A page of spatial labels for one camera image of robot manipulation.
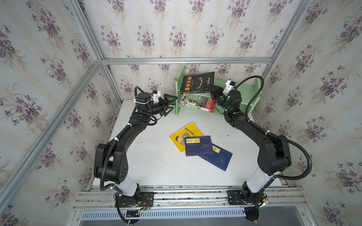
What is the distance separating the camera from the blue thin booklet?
2.85ft

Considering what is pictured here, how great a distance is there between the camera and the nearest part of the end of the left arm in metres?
0.65

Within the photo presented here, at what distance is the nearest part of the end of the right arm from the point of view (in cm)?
65
